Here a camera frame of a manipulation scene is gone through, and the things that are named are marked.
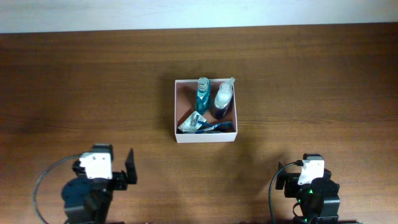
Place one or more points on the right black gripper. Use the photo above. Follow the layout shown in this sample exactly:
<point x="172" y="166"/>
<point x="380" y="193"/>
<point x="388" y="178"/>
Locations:
<point x="280" y="182"/>

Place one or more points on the white cardboard box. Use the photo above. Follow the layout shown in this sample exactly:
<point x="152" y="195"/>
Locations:
<point x="184" y="106"/>

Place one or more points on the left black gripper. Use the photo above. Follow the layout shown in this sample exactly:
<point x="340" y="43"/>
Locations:
<point x="123" y="180"/>

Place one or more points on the blue disposable razor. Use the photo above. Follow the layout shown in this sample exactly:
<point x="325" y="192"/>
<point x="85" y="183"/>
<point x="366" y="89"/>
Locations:
<point x="208" y="127"/>

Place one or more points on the green white soap bar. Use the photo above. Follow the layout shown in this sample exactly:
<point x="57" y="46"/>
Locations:
<point x="191" y="122"/>

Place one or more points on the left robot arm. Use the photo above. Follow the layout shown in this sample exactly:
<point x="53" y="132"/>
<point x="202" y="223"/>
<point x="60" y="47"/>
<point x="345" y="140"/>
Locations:
<point x="87" y="198"/>

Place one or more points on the blue white toothbrush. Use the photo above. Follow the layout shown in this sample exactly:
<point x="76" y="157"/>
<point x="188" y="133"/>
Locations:
<point x="224" y="126"/>

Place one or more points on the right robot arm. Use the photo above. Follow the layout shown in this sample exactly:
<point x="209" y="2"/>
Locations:
<point x="319" y="202"/>

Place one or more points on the teal mouthwash bottle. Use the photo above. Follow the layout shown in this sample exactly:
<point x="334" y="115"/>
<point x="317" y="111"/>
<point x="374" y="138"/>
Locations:
<point x="203" y="95"/>

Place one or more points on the green toothpaste tube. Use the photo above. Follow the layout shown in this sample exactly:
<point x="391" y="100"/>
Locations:
<point x="208" y="132"/>

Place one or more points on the clear pump soap bottle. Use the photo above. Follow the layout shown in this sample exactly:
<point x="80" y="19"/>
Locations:
<point x="223" y="98"/>

